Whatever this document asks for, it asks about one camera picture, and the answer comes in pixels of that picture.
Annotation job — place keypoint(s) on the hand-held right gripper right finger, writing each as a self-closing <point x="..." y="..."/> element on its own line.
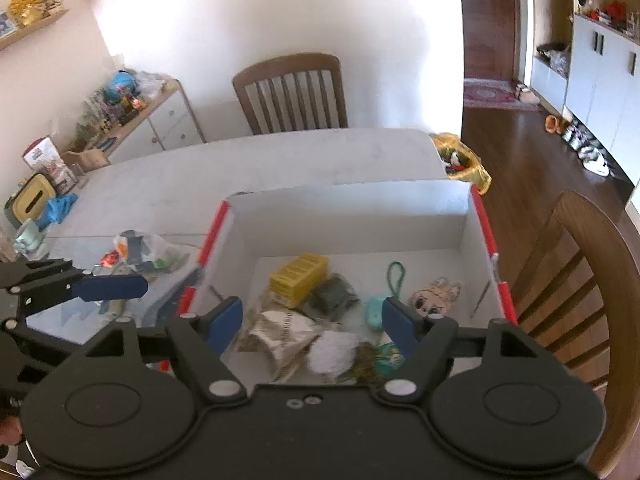
<point x="400" y="324"/>

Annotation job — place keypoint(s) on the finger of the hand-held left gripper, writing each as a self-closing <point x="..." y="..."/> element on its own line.
<point x="47" y="342"/>
<point x="112" y="286"/>

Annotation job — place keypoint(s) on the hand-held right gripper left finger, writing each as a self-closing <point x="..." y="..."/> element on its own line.
<point x="225" y="324"/>

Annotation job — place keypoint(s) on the silver foil snack packet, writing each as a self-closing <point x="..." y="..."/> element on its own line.
<point x="282" y="337"/>

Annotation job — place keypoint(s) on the white plush toy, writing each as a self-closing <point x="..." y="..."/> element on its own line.
<point x="332" y="352"/>

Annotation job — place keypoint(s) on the red cardboard box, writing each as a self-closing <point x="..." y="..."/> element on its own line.
<point x="350" y="220"/>

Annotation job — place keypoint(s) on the small red toy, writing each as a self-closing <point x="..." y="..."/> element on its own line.
<point x="110" y="259"/>

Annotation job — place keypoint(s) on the green and white toy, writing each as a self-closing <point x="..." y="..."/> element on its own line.
<point x="392" y="357"/>

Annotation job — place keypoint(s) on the bronze foil packet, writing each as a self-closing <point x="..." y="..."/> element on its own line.
<point x="262" y="305"/>

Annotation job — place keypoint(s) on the clear plastic bag of packets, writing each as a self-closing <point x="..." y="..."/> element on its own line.
<point x="150" y="250"/>

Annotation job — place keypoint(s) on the dark green pouch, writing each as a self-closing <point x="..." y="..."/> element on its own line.
<point x="332" y="295"/>

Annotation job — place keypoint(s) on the thin metal stick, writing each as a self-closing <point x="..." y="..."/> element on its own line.
<point x="481" y="299"/>

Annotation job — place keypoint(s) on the small yellow box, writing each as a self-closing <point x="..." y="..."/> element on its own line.
<point x="297" y="277"/>

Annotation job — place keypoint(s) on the mint green cup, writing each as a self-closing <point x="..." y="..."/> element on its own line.
<point x="30" y="240"/>

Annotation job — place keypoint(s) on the yellow tissue box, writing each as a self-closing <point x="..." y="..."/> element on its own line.
<point x="30" y="197"/>

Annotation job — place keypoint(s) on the small wooden box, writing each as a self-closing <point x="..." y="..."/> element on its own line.
<point x="87" y="160"/>

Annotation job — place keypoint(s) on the red printed snack box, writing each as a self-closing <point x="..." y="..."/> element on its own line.
<point x="47" y="160"/>

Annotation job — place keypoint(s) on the yellow bag bin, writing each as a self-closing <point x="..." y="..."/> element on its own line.
<point x="465" y="167"/>

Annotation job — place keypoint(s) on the white and wood sideboard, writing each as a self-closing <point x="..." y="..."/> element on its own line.
<point x="165" y="120"/>

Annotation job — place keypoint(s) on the wooden slat-back chair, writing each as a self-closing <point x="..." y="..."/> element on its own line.
<point x="290" y="95"/>
<point x="590" y="280"/>

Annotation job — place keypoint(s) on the crumpled clear plastic bag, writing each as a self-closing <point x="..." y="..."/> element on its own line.
<point x="150" y="84"/>

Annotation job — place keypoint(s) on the red patterned rug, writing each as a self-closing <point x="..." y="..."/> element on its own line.
<point x="495" y="95"/>

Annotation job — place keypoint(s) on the row of shoes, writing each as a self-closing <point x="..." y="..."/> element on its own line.
<point x="587" y="147"/>

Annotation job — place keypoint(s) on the yellow ornament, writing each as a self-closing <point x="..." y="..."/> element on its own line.
<point x="25" y="2"/>

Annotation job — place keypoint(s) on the dark brown door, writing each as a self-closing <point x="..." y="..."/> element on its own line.
<point x="487" y="25"/>

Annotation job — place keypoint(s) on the wooden wall shelf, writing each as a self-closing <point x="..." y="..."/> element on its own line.
<point x="30" y="27"/>

